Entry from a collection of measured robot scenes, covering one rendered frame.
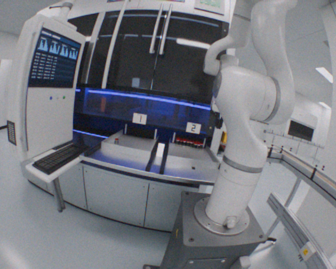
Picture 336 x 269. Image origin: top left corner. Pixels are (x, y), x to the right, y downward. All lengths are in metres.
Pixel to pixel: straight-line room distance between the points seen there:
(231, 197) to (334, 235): 1.55
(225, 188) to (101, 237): 1.23
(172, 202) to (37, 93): 1.13
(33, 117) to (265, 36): 0.96
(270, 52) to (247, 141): 0.22
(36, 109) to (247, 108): 0.88
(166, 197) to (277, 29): 1.14
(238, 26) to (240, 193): 0.56
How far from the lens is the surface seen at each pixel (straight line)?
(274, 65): 0.41
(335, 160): 1.80
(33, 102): 0.86
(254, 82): 0.34
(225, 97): 0.33
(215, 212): 0.44
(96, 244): 1.41
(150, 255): 1.36
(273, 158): 1.43
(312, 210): 1.94
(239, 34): 0.63
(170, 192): 1.14
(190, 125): 0.96
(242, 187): 0.39
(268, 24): 0.41
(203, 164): 0.76
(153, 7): 1.18
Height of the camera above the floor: 1.17
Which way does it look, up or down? 13 degrees down
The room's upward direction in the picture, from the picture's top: 10 degrees clockwise
